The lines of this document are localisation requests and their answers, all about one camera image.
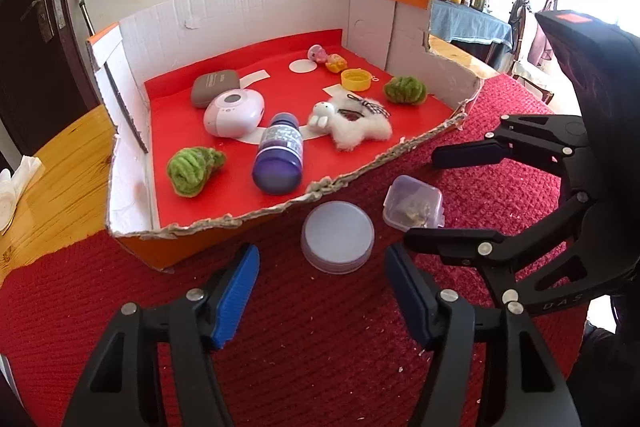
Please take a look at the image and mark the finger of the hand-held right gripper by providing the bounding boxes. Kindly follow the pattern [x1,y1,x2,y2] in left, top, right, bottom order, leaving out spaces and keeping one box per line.
[404,192,598,303]
[431,114,591,172]

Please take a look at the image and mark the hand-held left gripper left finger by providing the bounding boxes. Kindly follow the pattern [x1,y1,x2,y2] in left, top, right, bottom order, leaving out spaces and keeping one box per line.
[62,243,261,427]

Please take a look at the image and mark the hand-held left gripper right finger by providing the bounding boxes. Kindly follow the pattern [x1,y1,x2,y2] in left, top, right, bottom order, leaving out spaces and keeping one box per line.
[384,243,583,427]

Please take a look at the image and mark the small clear plastic box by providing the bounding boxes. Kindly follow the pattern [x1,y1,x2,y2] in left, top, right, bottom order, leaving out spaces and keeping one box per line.
[382,175,446,230]

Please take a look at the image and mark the round white jar lid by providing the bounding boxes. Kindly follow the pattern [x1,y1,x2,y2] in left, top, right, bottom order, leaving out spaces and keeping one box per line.
[301,201,375,275]

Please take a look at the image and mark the white fluffy bunny hair clip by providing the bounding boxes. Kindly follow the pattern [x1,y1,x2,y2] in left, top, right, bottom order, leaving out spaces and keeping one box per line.
[307,89,392,152]

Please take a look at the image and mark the purple pill bottle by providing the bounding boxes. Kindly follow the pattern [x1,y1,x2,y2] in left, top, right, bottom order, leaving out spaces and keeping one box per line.
[251,113,304,194]

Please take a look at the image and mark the white and pink oval device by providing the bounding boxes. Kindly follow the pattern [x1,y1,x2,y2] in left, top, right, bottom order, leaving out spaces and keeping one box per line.
[203,89,266,138]

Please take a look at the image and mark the yellow bottle cap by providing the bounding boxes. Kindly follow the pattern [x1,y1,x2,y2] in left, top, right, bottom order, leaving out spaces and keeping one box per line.
[341,69,373,92]

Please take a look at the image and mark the grey eye shadow case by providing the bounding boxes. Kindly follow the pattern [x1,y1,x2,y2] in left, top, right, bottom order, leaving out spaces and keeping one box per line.
[190,68,242,108]

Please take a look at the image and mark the orange and white cardboard box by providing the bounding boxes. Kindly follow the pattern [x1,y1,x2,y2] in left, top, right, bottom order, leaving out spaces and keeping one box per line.
[86,0,483,272]

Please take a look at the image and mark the wooden chair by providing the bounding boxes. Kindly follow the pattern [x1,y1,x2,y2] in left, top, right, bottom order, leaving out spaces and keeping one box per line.
[512,57,555,104]

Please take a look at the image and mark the red paper box liner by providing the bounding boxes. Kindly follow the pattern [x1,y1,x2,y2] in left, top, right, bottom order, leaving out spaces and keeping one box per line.
[144,28,463,230]

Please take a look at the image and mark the green fuzzy ball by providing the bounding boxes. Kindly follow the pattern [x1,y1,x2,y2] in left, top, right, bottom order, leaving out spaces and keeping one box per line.
[383,76,428,106]
[166,146,227,198]

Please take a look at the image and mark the person's dark pants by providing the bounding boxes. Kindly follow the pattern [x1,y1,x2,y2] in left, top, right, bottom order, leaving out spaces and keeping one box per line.
[567,327,640,427]

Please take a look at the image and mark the white crumpled tissue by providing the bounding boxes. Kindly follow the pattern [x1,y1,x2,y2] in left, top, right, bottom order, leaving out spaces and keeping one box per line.
[0,154,43,233]

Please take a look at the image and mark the dark brown door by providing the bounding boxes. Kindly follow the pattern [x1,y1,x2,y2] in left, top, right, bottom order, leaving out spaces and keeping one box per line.
[0,0,98,158]

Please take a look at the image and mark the orange and grey mop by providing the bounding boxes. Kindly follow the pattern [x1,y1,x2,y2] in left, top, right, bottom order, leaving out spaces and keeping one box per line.
[72,0,96,35]

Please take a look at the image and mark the metal door handle plate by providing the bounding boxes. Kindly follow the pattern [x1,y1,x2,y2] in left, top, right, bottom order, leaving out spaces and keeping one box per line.
[31,0,54,42]

